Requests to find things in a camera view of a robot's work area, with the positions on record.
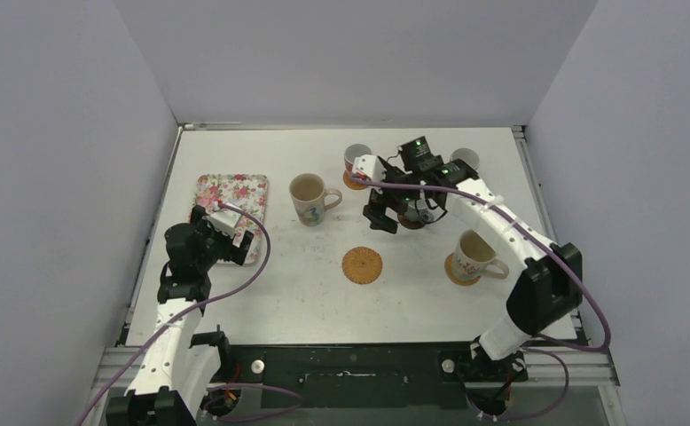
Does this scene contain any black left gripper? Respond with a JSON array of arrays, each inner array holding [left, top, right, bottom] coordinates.
[[192, 207, 252, 272]]

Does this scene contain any small white cup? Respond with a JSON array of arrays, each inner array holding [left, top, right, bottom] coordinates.
[[404, 199, 435, 225]]

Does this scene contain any pink mug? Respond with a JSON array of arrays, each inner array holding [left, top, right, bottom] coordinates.
[[343, 144, 372, 173]]

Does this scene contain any large cream mug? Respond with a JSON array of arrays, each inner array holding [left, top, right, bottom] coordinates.
[[288, 173, 342, 227]]

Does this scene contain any cream cup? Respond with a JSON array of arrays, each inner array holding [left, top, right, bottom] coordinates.
[[449, 230, 509, 285]]

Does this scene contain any blue mug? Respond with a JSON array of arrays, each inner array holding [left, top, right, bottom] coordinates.
[[451, 147, 480, 170]]

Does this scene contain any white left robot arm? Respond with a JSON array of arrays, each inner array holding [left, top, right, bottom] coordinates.
[[105, 204, 255, 425]]

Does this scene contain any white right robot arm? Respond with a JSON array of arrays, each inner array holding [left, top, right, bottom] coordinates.
[[350, 137, 583, 380]]

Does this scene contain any dark walnut wooden coaster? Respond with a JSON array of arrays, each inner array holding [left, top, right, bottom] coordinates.
[[397, 214, 427, 230]]

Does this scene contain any light wooden coaster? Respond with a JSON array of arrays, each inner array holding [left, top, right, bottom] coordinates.
[[342, 170, 367, 190]]

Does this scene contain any woven rattan coaster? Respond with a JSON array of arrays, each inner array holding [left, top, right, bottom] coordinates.
[[341, 247, 383, 285], [443, 253, 482, 288]]

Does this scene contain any floral rectangular tray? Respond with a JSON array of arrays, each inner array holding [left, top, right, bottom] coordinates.
[[192, 174, 270, 265]]

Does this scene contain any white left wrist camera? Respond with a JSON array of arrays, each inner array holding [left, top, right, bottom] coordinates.
[[206, 208, 244, 239]]

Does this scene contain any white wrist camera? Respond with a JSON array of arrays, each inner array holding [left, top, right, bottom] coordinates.
[[351, 154, 385, 183], [206, 208, 244, 239]]

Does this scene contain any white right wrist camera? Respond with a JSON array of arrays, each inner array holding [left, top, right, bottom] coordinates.
[[351, 154, 385, 183]]

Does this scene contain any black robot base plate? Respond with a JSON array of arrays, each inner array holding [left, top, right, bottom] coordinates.
[[213, 342, 527, 409]]

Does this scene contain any aluminium table frame rail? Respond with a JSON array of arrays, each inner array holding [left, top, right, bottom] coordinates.
[[91, 346, 620, 392]]

